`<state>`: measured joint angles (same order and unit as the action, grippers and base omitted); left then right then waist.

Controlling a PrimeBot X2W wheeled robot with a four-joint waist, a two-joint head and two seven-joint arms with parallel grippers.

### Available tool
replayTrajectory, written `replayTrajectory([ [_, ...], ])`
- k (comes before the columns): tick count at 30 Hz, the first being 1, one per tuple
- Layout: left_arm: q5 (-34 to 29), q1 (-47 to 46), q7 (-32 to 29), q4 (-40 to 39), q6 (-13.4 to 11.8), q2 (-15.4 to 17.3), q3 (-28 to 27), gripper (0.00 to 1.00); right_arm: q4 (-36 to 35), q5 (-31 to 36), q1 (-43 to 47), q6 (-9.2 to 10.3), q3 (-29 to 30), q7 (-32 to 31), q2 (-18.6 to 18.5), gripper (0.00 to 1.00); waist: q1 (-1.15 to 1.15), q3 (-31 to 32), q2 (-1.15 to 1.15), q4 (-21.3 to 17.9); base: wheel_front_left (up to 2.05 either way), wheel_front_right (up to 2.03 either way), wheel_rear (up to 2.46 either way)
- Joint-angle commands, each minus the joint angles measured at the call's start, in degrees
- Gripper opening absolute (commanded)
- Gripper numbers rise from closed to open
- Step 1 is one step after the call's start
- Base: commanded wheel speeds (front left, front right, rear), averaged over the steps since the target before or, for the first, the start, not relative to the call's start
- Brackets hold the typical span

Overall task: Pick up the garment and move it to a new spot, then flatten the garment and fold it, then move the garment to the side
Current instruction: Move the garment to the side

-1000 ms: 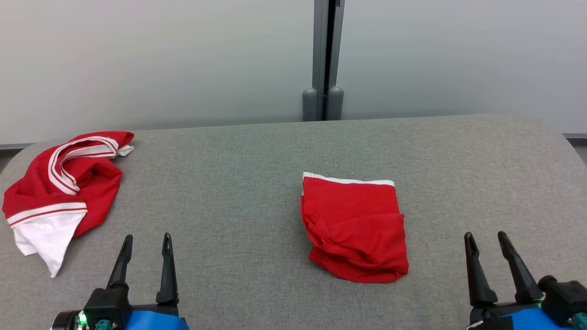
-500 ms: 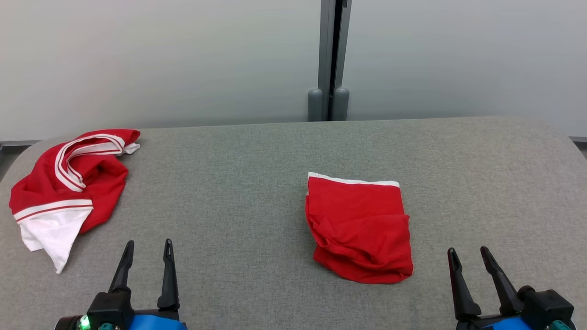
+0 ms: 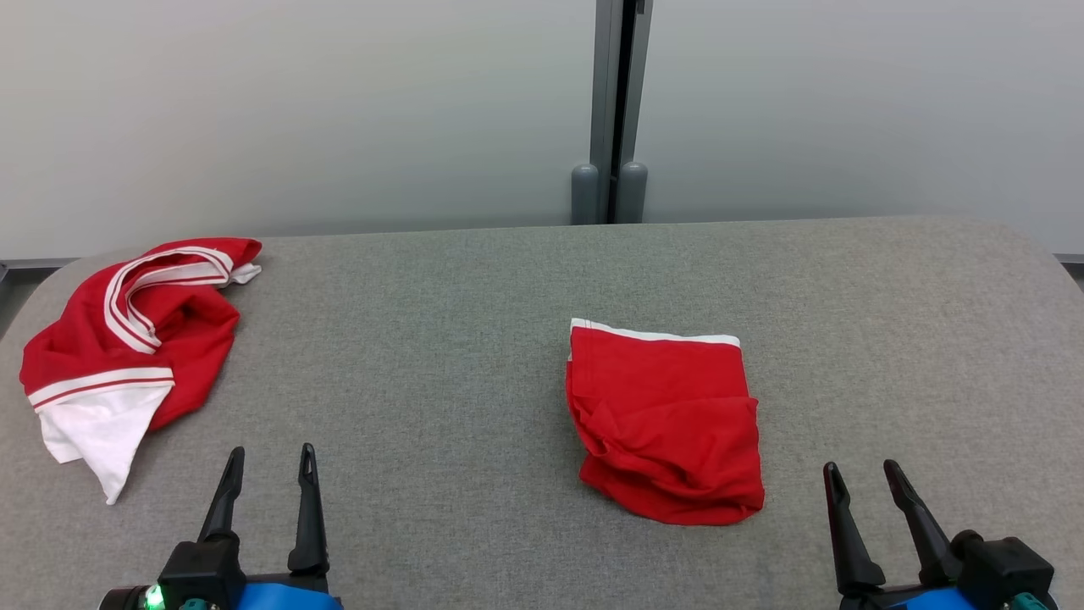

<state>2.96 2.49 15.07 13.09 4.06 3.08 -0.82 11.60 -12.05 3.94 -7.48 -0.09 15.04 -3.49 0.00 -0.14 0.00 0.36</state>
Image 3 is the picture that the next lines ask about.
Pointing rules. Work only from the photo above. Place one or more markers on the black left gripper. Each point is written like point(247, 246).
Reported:
point(203, 568)

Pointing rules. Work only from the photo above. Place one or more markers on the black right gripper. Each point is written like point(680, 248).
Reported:
point(1003, 563)

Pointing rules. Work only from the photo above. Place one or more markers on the red white basketball jersey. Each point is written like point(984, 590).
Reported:
point(186, 339)

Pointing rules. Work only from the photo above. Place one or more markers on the red basketball shorts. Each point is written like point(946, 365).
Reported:
point(669, 424)

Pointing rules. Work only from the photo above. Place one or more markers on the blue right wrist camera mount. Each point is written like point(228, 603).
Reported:
point(940, 600)

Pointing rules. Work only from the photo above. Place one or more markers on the grey cylindrical post foot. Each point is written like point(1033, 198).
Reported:
point(584, 195)
point(632, 195)

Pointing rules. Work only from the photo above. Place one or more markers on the grey metal partition post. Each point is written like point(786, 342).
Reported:
point(610, 85)

